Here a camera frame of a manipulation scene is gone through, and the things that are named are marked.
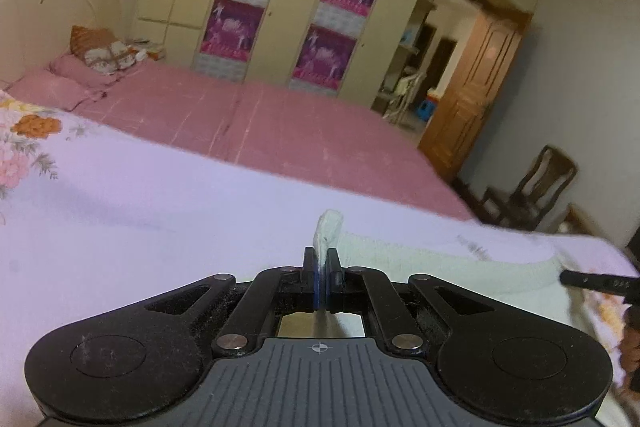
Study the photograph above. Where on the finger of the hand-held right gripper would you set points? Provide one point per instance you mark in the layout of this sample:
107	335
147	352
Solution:
590	281

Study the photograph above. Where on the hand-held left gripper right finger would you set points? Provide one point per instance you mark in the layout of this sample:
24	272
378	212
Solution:
330	282

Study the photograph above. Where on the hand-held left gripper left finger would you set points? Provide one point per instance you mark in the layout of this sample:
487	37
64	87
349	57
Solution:
314	282

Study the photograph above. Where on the pale green knit sweater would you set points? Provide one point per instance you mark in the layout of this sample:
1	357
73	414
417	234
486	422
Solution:
400	257

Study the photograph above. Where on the dark wooden chair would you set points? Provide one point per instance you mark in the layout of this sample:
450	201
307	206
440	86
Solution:
530	192

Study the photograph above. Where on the pink bed sheet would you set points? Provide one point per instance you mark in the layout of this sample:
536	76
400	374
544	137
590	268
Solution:
300	132

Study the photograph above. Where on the purple floral blanket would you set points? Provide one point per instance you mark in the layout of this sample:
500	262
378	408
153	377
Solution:
150	207

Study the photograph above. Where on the blue plastic stool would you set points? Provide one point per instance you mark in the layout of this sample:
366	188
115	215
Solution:
427	107

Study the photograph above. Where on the brown wooden door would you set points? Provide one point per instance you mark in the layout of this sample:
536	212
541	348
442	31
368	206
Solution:
475	97

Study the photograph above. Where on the floral folded cloth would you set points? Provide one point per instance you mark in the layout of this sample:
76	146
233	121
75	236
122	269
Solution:
115	57

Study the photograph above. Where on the pink pillow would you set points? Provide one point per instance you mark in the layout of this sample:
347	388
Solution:
75	69
50	89

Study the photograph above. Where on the orange pillow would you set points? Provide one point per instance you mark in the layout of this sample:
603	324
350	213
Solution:
90	39

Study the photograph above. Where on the wooden bed frame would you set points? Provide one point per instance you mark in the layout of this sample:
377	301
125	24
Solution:
582	219

